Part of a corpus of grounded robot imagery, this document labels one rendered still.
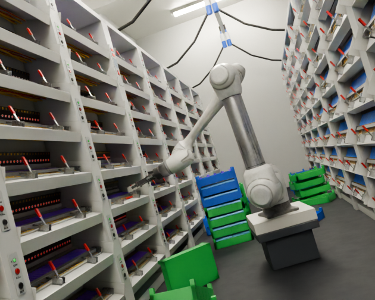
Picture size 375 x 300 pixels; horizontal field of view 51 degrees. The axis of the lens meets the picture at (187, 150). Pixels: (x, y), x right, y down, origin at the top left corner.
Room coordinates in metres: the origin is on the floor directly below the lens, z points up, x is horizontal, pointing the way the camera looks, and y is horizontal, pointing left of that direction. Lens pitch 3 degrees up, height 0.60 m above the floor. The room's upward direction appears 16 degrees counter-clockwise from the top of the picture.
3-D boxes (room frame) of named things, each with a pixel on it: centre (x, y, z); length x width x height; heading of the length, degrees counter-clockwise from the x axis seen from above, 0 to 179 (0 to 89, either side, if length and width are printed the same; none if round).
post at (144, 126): (3.25, 0.26, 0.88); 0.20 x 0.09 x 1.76; 78
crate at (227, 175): (3.02, -0.15, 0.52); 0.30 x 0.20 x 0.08; 87
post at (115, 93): (2.56, 0.40, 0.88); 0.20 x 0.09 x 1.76; 78
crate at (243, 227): (3.02, -0.15, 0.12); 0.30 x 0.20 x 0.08; 87
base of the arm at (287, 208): (2.18, -0.38, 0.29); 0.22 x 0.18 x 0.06; 9
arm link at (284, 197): (2.15, -0.38, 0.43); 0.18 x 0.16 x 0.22; 160
